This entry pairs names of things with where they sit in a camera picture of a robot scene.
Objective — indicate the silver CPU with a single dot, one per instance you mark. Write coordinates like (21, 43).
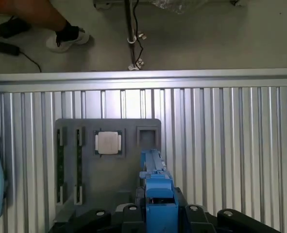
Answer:
(108, 142)

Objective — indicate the green RAM stick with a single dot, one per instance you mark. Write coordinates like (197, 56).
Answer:
(78, 165)
(59, 165)

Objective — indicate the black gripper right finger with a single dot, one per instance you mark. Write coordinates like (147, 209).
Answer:
(196, 218)

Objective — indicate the black power strip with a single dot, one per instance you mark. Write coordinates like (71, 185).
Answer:
(2, 47)

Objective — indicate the black metal pole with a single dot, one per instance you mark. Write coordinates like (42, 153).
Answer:
(129, 21)

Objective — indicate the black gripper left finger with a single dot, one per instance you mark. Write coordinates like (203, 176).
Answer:
(131, 218)

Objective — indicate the person's leg with black sock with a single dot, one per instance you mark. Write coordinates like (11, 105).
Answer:
(53, 14)

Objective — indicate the grey parts rack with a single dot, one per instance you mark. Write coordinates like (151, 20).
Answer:
(104, 174)

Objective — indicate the clear plastic bag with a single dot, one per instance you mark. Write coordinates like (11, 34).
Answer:
(172, 5)

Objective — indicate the white sneaker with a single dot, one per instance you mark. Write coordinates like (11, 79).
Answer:
(68, 43)

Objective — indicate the white pole clamp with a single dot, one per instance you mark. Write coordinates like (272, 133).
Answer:
(131, 40)
(133, 66)

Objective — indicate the black power adapter brick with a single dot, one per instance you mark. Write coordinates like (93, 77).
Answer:
(13, 28)

